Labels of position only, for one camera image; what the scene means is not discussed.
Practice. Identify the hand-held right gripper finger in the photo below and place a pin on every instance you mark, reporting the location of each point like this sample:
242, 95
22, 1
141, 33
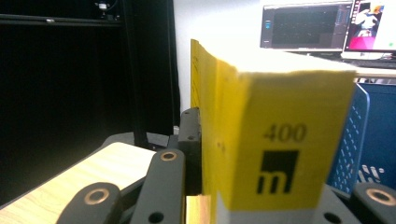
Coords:
190, 152

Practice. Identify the yellow paperback book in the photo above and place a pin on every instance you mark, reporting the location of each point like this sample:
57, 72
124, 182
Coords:
274, 130

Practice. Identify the bright screen computer monitor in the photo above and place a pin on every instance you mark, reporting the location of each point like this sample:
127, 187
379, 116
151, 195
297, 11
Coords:
372, 26

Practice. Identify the small camera on bar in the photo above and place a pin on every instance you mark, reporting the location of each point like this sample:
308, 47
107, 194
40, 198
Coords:
102, 5

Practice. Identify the black keyboard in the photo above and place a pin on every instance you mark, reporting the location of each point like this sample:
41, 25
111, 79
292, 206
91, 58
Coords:
376, 64

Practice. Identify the black horizontal metal bar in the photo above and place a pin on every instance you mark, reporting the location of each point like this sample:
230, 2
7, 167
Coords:
62, 19

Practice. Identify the blue file rack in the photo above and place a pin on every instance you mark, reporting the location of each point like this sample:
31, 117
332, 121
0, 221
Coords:
373, 137

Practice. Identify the white desk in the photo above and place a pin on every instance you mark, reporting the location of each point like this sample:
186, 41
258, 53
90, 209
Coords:
378, 72

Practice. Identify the dark screen computer monitor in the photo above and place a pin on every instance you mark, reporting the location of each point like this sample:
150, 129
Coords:
305, 25

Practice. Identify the black metal stand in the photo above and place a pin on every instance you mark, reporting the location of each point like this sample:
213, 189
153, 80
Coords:
138, 93

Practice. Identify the dark curtain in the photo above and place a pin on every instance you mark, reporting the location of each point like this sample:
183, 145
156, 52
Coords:
62, 93

